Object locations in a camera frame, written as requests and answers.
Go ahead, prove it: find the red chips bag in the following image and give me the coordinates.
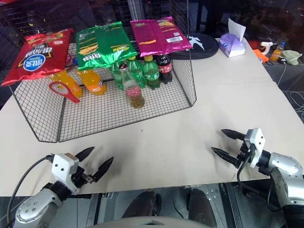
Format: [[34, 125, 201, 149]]
[[1, 28, 75, 87]]

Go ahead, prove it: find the black cap with white logo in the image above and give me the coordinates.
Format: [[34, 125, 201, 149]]
[[171, 34, 219, 60]]

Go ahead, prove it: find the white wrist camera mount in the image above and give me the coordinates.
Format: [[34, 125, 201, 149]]
[[51, 153, 80, 195], [244, 128, 266, 168]]

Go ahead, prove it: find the orange soda plastic bottle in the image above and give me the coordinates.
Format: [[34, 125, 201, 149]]
[[48, 69, 84, 98], [76, 68, 108, 96]]

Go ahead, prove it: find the green crumpled cloth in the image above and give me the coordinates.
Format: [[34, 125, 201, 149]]
[[281, 49, 304, 66]]

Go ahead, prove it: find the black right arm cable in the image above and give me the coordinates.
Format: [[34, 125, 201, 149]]
[[237, 154, 284, 212]]

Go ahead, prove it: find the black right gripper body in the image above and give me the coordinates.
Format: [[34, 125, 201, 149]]
[[234, 139, 253, 170]]

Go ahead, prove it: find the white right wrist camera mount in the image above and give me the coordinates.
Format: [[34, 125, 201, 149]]
[[244, 128, 266, 168]]

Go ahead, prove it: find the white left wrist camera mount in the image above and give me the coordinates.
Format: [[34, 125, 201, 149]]
[[51, 153, 80, 195]]

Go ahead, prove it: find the magenta chips bag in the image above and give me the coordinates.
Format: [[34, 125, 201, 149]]
[[129, 16, 193, 58]]

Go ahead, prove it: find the white glue gun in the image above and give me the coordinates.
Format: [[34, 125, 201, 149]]
[[258, 41, 278, 55]]

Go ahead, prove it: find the grey robot torso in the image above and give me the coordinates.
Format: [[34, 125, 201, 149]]
[[89, 215, 216, 228]]

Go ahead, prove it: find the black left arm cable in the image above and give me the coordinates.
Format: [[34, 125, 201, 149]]
[[6, 154, 56, 228]]

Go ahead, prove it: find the green soda plastic bottle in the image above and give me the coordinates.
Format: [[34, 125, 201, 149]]
[[127, 56, 147, 89], [110, 60, 126, 91], [142, 55, 161, 91]]

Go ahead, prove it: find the dark rounded shape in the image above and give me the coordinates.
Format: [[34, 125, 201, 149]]
[[120, 189, 162, 219], [187, 188, 218, 228]]

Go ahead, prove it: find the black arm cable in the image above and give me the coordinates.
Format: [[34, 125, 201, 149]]
[[6, 154, 56, 228], [237, 154, 284, 212]]

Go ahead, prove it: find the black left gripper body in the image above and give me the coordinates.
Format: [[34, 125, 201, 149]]
[[70, 165, 95, 190]]

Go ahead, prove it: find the black cola plastic bottle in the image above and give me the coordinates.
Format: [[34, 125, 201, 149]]
[[155, 54, 175, 85]]

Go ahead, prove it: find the small orange drink bottle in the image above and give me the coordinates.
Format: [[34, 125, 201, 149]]
[[272, 42, 287, 63]]

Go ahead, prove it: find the black wire mesh rack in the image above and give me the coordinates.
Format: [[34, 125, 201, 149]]
[[9, 40, 198, 143]]

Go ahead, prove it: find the glass bottle with red label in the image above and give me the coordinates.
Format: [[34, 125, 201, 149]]
[[118, 63, 146, 109]]

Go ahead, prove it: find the black wire grid panel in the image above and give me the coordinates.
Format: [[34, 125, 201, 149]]
[[169, 0, 193, 37]]

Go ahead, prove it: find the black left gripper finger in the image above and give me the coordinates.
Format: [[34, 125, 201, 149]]
[[75, 146, 95, 163], [92, 156, 115, 183]]

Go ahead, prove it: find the orange plastic tool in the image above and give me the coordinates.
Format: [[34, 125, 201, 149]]
[[252, 48, 271, 63]]

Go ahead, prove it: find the green chips bag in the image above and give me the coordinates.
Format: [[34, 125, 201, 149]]
[[75, 21, 138, 72]]

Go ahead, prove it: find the purple tissue box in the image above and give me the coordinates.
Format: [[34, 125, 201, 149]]
[[218, 17, 247, 58]]

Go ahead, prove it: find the white cable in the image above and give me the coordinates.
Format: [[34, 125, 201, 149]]
[[277, 63, 304, 113]]

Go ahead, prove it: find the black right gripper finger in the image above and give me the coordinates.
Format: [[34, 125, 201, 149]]
[[220, 129, 246, 141], [211, 146, 238, 167]]

